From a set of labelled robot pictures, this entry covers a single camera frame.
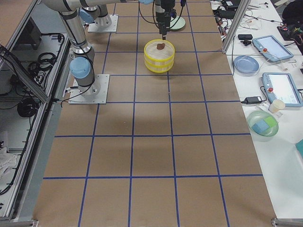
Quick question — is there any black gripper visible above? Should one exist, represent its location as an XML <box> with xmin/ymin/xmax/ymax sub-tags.
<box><xmin>155</xmin><ymin>0</ymin><xmax>177</xmax><ymax>40</ymax></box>

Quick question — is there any dark brown bun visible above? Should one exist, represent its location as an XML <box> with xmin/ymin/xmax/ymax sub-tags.
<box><xmin>156</xmin><ymin>43</ymin><xmax>166</xmax><ymax>50</ymax></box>

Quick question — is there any yellow steamer basket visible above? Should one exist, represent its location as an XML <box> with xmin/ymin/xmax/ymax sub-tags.
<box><xmin>144</xmin><ymin>39</ymin><xmax>175</xmax><ymax>65</ymax></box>

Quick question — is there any light green plate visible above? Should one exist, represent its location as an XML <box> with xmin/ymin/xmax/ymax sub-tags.
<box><xmin>170</xmin><ymin>16</ymin><xmax>186</xmax><ymax>31</ymax></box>

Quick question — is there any black webcam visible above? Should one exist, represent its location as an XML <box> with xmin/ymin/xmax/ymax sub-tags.
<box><xmin>238</xmin><ymin>34</ymin><xmax>253</xmax><ymax>46</ymax></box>

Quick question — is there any blue round plate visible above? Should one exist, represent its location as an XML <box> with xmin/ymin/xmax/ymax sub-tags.
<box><xmin>233</xmin><ymin>55</ymin><xmax>259</xmax><ymax>76</ymax></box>

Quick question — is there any blue teach pendant far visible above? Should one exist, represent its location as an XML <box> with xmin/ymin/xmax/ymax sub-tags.
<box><xmin>252</xmin><ymin>35</ymin><xmax>294</xmax><ymax>62</ymax></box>

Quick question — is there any blue teach pendant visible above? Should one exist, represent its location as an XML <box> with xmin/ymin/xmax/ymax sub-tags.
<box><xmin>252</xmin><ymin>35</ymin><xmax>294</xmax><ymax>62</ymax></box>
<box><xmin>262</xmin><ymin>72</ymin><xmax>303</xmax><ymax>107</ymax></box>

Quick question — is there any black power adapter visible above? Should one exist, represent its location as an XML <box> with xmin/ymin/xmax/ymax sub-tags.
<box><xmin>241</xmin><ymin>96</ymin><xmax>266</xmax><ymax>105</ymax></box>

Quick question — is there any blue teach pendant near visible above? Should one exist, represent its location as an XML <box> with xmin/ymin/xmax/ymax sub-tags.
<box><xmin>262</xmin><ymin>72</ymin><xmax>303</xmax><ymax>107</ymax></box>

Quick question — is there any paper cup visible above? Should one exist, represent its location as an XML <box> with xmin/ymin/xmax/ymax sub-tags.
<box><xmin>268</xmin><ymin>99</ymin><xmax>285</xmax><ymax>113</ymax></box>

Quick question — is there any green bowl with blocks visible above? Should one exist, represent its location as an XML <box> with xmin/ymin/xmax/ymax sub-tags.
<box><xmin>247</xmin><ymin>110</ymin><xmax>279</xmax><ymax>142</ymax></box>

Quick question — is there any white crumpled cloth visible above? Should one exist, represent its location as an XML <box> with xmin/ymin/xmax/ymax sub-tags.
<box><xmin>0</xmin><ymin>131</ymin><xmax>18</xmax><ymax>183</ymax></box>

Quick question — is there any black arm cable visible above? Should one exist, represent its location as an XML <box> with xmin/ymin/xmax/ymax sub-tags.
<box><xmin>138</xmin><ymin>0</ymin><xmax>187</xmax><ymax>30</ymax></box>

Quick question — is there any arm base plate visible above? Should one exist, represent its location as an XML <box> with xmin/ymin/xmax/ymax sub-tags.
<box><xmin>88</xmin><ymin>15</ymin><xmax>119</xmax><ymax>33</ymax></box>
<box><xmin>68</xmin><ymin>74</ymin><xmax>110</xmax><ymax>105</ymax></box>

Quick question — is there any aluminium frame post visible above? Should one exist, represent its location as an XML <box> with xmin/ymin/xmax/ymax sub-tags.
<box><xmin>222</xmin><ymin>0</ymin><xmax>251</xmax><ymax>54</ymax></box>

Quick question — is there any side aluminium frame rail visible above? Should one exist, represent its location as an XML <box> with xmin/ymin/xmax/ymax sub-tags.
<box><xmin>0</xmin><ymin>0</ymin><xmax>70</xmax><ymax>226</ymax></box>

